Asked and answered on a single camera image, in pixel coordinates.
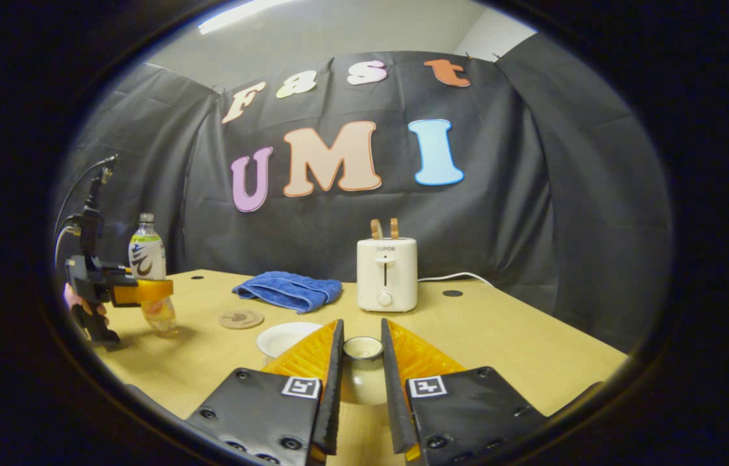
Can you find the cream teacup lid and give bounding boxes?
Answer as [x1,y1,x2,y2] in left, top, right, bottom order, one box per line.
[340,336,386,406]

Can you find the white toaster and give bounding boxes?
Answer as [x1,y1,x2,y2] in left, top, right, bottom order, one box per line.
[356,237,419,313]

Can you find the black backdrop cloth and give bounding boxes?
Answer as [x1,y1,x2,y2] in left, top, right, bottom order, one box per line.
[54,34,673,353]

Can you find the blue towel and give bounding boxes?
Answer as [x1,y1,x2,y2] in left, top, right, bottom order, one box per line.
[232,271,343,314]

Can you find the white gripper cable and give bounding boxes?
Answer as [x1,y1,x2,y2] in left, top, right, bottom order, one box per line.
[54,223,82,269]

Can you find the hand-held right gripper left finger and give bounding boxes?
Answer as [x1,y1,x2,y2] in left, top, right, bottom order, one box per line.
[184,318,345,466]

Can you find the cream ceramic teacup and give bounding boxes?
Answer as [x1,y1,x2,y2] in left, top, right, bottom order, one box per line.
[256,322,323,359]

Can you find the clear water bottle white label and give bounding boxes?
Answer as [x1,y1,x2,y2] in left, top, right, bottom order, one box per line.
[128,213,179,336]

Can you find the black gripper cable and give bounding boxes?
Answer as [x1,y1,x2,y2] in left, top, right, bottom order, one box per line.
[54,154,118,243]

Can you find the white toaster power cable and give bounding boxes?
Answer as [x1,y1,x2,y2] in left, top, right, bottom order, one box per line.
[417,272,495,287]

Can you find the round brown coaster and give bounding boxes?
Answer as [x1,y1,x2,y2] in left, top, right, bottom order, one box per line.
[219,309,265,330]

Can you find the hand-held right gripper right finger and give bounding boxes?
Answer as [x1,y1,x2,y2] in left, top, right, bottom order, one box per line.
[381,318,549,466]

